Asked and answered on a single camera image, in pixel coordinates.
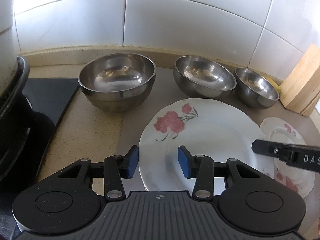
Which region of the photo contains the small steel bowl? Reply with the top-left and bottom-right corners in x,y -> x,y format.
234,67 -> 279,109

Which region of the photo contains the black gas stove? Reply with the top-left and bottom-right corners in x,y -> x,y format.
0,55 -> 80,201

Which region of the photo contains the medium steel bowl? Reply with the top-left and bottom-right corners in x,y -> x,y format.
173,56 -> 236,100

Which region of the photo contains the yellow sponge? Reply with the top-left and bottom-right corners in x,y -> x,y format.
266,76 -> 281,94

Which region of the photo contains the wooden knife block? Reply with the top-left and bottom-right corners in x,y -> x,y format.
279,44 -> 319,117

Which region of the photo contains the white floral plate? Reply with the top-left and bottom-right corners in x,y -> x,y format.
260,117 -> 315,197
139,99 -> 274,192

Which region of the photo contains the silver pressure cooker pot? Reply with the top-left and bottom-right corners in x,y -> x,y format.
0,0 -> 17,96

